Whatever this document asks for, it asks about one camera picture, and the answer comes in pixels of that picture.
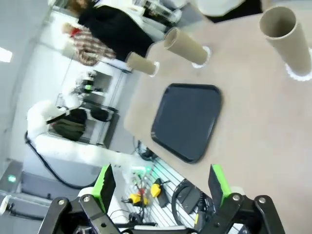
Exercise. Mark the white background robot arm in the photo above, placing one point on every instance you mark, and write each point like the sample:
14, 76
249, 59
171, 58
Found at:
70, 97

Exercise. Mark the white power strip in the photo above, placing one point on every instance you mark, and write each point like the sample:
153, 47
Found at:
140, 170

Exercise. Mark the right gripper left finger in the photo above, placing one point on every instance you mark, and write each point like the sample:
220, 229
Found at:
107, 187

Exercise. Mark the black equipment cart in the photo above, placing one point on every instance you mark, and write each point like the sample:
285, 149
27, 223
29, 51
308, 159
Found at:
100, 114

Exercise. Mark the white scalloped paper coaster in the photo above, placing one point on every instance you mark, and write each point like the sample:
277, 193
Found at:
198, 65
298, 77

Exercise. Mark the person in plaid shirt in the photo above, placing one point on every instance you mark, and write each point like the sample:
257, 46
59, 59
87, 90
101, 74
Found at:
92, 46

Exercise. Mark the black power adapter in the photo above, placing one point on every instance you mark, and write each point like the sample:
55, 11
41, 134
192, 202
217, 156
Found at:
189, 197

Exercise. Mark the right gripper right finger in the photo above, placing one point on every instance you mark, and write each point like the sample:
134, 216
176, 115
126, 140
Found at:
218, 187

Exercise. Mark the grey box with green light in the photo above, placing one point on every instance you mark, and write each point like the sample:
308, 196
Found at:
11, 179

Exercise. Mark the black plastic tray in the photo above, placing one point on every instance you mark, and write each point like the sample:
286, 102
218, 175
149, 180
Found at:
187, 122

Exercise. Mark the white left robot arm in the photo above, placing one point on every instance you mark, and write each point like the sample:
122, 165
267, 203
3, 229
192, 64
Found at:
39, 117

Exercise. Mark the tall beige cup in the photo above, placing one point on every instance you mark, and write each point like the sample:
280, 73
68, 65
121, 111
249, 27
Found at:
187, 48
287, 46
142, 64

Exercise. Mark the yellow plug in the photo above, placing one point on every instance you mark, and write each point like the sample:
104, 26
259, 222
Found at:
136, 198
156, 190

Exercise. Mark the person in black t-shirt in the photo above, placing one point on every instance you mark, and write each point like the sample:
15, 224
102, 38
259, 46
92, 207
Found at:
114, 31

